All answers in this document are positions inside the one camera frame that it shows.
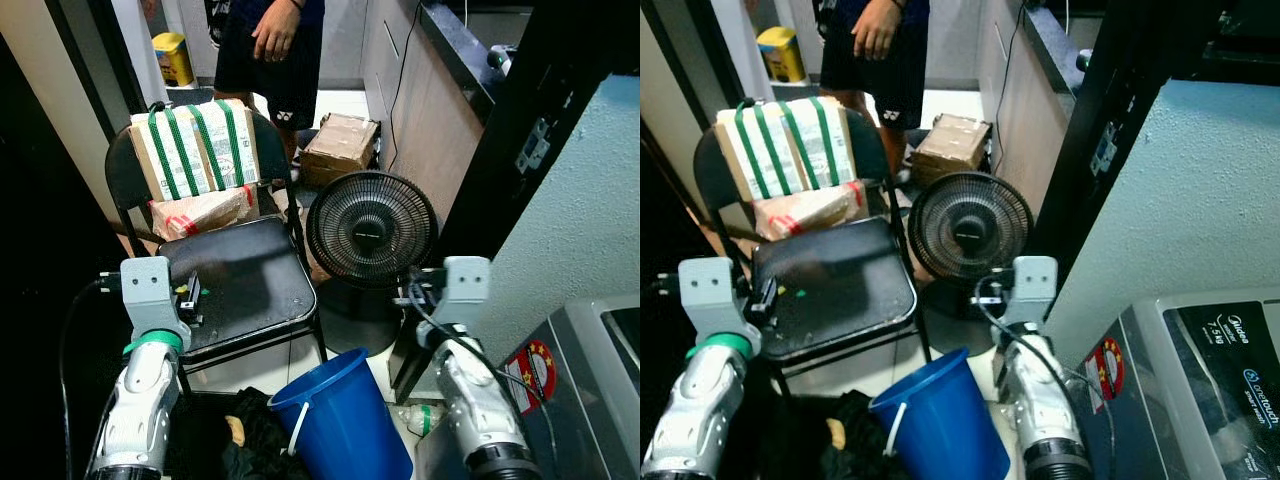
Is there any black clothes pile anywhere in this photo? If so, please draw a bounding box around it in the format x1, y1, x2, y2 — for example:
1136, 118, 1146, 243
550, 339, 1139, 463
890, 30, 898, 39
165, 387, 313, 480
768, 389, 903, 480

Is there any grey top-load washing machine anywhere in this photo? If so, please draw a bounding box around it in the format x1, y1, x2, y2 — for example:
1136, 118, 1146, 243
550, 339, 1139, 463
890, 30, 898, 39
415, 294, 641, 480
1074, 288, 1280, 480

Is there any person's left hand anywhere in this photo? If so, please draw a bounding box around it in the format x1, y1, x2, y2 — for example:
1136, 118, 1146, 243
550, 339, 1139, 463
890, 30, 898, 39
852, 3, 907, 62
251, 4, 302, 64

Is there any black round floor fan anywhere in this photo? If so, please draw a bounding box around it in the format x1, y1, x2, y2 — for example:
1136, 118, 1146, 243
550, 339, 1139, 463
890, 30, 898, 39
305, 170, 440, 353
907, 170, 1035, 353

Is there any brown package with red tape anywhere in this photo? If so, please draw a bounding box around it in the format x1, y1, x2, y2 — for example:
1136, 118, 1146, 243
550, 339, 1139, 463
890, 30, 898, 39
752, 180, 867, 242
149, 184, 258, 242

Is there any clear plastic bottle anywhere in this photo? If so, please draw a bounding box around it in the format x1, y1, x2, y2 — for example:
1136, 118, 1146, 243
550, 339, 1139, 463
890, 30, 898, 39
398, 404, 443, 438

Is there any blue plastic bucket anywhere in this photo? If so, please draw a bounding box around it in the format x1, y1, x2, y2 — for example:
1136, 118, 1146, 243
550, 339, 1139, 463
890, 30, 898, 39
867, 346, 1012, 480
267, 347, 414, 480

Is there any plain brown cardboard box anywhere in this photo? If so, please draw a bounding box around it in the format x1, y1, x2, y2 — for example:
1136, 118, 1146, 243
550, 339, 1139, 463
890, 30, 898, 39
909, 112, 994, 188
299, 112, 382, 188

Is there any grey metal latch plate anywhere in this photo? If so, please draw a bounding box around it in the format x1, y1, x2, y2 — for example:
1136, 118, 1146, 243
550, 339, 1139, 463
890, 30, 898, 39
514, 117, 557, 174
1089, 121, 1123, 177

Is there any person in blue shirt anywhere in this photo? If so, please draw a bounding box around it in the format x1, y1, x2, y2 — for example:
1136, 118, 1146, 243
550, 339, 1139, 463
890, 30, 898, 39
818, 0, 931, 181
213, 0, 327, 169

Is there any yellow plastic container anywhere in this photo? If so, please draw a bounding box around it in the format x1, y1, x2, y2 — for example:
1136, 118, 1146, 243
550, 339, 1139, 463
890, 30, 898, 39
152, 32, 196, 88
756, 27, 807, 84

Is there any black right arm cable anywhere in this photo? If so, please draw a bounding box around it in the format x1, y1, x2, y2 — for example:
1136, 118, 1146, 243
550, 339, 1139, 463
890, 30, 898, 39
974, 288, 1118, 473
404, 284, 563, 480

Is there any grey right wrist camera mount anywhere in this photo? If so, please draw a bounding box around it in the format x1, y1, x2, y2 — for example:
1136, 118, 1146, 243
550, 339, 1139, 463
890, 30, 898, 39
998, 255, 1060, 328
438, 256, 494, 333

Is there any black door frame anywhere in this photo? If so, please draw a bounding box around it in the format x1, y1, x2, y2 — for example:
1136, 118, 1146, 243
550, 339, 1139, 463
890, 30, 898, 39
1028, 0, 1280, 301
388, 0, 641, 406

